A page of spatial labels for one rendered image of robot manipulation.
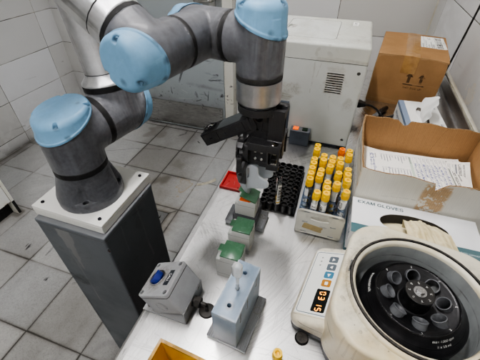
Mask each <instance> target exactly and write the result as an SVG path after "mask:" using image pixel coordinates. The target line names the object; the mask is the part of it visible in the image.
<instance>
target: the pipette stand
mask: <svg viewBox="0 0 480 360"><path fill-rule="evenodd" d="M238 262H240V263H241V264H242V265H243V274H242V276H241V278H240V279H239V290H238V291H237V290H236V278H235V277H233V276H232V274H231V276H230V277H229V279H228V281H227V283H226V285H225V287H224V289H223V291H222V292H221V294H220V296H219V298H218V300H217V302H216V304H215V305H214V307H213V309H212V311H211V317H212V324H211V326H210V328H209V330H208V332H207V334H206V335H207V336H208V337H210V338H212V339H214V340H216V341H219V342H221V343H223V344H225V345H227V346H229V347H231V348H233V349H235V350H237V351H240V352H241V353H243V354H245V353H246V350H247V347H248V345H249V342H250V340H251V337H252V335H253V332H254V329H255V328H256V325H257V322H258V320H259V317H260V315H261V312H262V309H263V307H264V304H265V302H266V298H264V297H262V296H259V283H260V273H261V267H258V266H255V265H253V264H250V263H247V262H245V261H242V260H240V259H239V260H238Z"/></svg>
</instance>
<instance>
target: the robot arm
mask: <svg viewBox="0 0 480 360"><path fill-rule="evenodd" d="M54 1H55V4H56V7H57V9H58V11H59V13H60V16H61V19H62V21H63V23H64V26H65V28H66V31H67V33H68V35H69V38H70V40H71V43H72V45H73V48H74V51H75V52H76V55H77V58H78V60H79V63H80V64H81V67H82V70H83V72H84V79H83V80H82V82H81V87H82V89H83V90H84V93H85V96H82V95H81V94H64V95H63V96H59V95H58V96H54V97H52V98H50V99H47V100H46V101H44V102H42V103H40V104H39V105H38V106H37V107H36V108H35V109H34V110H33V111H32V113H31V117H30V119H29V122H30V126H31V128H32V131H33V133H34V138H35V140H36V142H37V143H38V144H39V146H40V147H41V150H42V151H43V153H44V156H45V157H46V160H47V161H48V163H49V166H50V167H51V170H52V171H53V173H54V176H55V187H56V198H57V201H58V202H59V204H60V206H61V208H62V209H64V210H65V211H67V212H70V213H73V214H90V213H94V212H97V211H100V210H102V209H105V208H106V207H108V206H111V205H112V204H113V203H114V202H115V201H117V200H118V199H119V197H120V196H121V195H122V193H123V191H124V182H123V179H122V177H121V174H120V173H119V172H118V171H117V170H116V168H115V167H114V166H113V165H112V163H111V162H110V161H109V160H108V158H107V155H106V152H105V148H106V147H107V146H108V145H110V144H112V143H114V142H115V141H117V140H118V139H120V138H121V137H123V136H125V135H127V134H128V133H130V132H131V131H133V130H136V129H138V128H139V127H140V126H142V124H144V123H145V122H147V121H148V120H149V118H150V116H151V114H152V110H153V102H152V98H151V94H150V92H149V89H151V88H153V87H155V86H160V85H162V84H163V83H164V82H166V80H168V79H170V78H172V77H174V76H176V75H177V74H180V73H181V72H183V71H186V70H187V69H190V68H192V67H193V66H196V65H197V64H200V63H201V62H203V61H206V60H207V59H216V60H219V61H226V62H230V63H231V62H233V63H236V100H237V101H238V111H239V113H238V114H235V115H233V116H230V117H228V118H225V119H222V120H221V121H218V122H214V123H211V124H209V125H208V126H206V127H205V129H204V131H203V133H202V134H201V138H202V139H203V140H204V142H205V144H206V145H207V146H208V145H211V144H215V143H218V142H219V141H223V140H225V139H228V138H231V137H233V136H236V135H237V136H238V140H237V143H236V176H237V179H238V182H239V183H240V185H241V187H242V189H243V190H244V191H245V192H246V193H248V194H249V193H250V191H251V189H266V188H268V187H269V183H268V181H267V180H266V179H267V178H271V177H272V176H273V174H274V173H273V171H276V172H278V167H279V159H282V156H283V154H284V151H286V142H287V135H288V128H286V118H287V114H288V112H289V105H290V103H285V102H280V101H281V92H282V84H283V75H284V60H285V53H286V39H287V38H288V35H289V31H288V29H287V26H288V12H289V6H288V3H287V1H286V0H236V8H235V9H228V8H222V7H217V6H207V5H202V4H199V3H187V4H184V3H181V4H177V5H175V6H173V8H172V10H171V11H170V12H169V13H168V15H167V16H163V17H160V18H157V19H156V18H154V17H153V16H152V15H151V14H150V13H149V12H148V11H147V10H146V9H145V8H144V7H143V6H142V5H141V4H140V3H139V2H138V1H137V0H54ZM272 164H276V166H274V165H272Z"/></svg>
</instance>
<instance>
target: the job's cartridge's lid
mask: <svg viewBox="0 0 480 360"><path fill-rule="evenodd" d="M239 191H240V192H241V194H240V197H242V198H244V199H246V200H248V201H250V202H252V203H253V204H256V201H257V200H258V198H259V194H260V193H261V192H260V191H259V190H257V189H251V191H250V193H249V194H248V193H246V192H245V191H244V190H243V189H242V187H241V186H240V187H239Z"/></svg>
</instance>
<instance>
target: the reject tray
mask: <svg viewBox="0 0 480 360"><path fill-rule="evenodd" d="M240 186H241V185H240V183H239V182H238V179H237V176H236V172H235V171H228V172H227V173H226V176H225V177H224V179H223V181H222V182H221V184H220V185H219V188H222V189H227V190H231V191H236V192H240V191H239V187H240Z"/></svg>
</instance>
